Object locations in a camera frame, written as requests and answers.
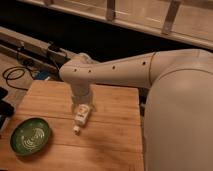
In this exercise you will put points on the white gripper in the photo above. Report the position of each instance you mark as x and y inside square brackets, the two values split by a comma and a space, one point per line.
[81, 94]

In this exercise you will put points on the small white bottle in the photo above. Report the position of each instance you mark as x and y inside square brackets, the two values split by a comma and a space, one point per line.
[81, 116]

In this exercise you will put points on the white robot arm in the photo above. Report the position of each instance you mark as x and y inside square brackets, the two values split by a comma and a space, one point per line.
[178, 119]

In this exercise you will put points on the green ceramic bowl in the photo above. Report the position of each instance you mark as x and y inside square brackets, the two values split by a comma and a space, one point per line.
[30, 136]

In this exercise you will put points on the blue object behind table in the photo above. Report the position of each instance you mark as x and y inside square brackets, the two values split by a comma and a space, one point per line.
[42, 75]

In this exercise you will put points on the black device at left edge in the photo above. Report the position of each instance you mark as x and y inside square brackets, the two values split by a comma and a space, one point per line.
[6, 109]

